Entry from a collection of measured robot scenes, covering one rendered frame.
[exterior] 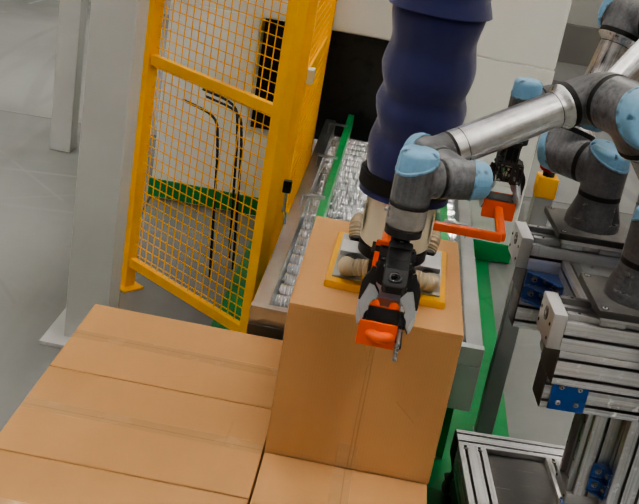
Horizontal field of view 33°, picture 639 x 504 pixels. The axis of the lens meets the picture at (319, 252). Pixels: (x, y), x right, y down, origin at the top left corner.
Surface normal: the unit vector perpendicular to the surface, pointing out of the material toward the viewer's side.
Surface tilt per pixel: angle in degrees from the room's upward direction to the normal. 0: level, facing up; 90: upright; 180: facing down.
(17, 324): 0
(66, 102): 90
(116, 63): 90
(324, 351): 90
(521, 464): 0
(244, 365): 0
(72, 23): 90
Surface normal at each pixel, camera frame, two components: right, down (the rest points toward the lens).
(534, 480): 0.16, -0.91
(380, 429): -0.10, 0.36
